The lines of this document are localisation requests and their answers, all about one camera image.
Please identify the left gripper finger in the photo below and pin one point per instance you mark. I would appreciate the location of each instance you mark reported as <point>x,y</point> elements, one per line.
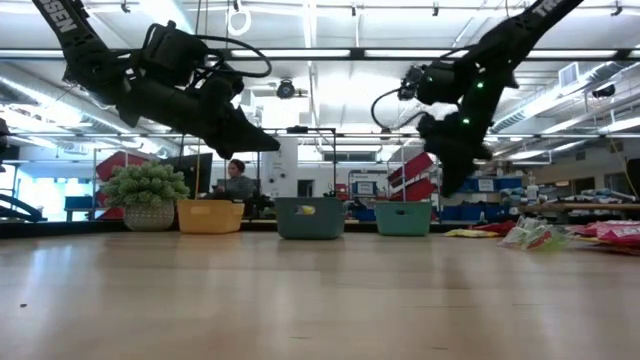
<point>245,132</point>
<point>230,145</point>

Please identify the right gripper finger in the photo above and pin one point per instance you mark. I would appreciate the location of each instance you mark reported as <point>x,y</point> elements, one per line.
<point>462,162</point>
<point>444,172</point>

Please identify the teal plastic bin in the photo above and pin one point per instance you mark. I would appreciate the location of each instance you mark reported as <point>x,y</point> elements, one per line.
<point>402,220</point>

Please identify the yellow Sour Patch candy pack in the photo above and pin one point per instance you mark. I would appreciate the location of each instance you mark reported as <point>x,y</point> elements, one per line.
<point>305,210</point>
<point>470,233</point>

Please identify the yellow plastic bin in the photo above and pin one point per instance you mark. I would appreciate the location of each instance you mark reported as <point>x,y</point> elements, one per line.
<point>210,217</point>

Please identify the blue-grey plastic bin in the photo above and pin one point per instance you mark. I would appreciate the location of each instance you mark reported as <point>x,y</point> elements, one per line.
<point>310,225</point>

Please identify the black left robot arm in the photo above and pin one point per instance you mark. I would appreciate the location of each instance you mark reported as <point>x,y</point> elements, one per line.
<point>75,50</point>

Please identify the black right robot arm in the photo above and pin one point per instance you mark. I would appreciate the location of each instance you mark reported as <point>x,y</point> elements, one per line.
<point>525,25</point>

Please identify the red tilted storage bin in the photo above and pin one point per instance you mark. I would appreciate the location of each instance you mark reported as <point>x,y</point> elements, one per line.
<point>412,167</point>
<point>415,191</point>

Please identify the blue storage bin shelf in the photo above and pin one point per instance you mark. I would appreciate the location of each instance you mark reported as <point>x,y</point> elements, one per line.
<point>492,185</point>

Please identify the person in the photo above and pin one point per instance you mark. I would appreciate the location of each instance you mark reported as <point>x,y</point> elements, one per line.
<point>239,182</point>

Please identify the black computer monitor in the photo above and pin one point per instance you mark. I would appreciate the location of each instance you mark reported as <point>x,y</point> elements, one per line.
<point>195,172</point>

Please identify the white spray bottle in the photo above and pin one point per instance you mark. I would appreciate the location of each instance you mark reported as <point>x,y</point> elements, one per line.
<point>532,191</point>

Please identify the red board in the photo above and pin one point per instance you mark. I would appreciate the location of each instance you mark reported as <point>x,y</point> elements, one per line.
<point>117,165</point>

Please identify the green plant in white pot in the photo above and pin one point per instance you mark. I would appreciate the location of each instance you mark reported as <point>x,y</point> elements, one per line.
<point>145,190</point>

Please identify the wooden workbench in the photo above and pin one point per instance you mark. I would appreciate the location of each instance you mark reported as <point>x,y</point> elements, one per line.
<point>590,206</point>

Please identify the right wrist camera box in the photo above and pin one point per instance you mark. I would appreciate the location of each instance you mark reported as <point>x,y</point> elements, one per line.
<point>440,82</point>

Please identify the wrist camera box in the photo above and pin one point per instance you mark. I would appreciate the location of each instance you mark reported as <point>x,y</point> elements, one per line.
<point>175,50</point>
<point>440,82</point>

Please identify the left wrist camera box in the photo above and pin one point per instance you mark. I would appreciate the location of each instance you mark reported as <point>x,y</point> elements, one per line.
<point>175,50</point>

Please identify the round black camera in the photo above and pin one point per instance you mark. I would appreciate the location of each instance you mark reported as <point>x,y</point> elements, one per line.
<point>286,90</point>

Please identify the black overhead camera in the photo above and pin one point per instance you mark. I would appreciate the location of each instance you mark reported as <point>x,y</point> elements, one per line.
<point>409,85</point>

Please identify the black ceiling dome camera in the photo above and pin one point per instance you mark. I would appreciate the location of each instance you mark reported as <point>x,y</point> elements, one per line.
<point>604,91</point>

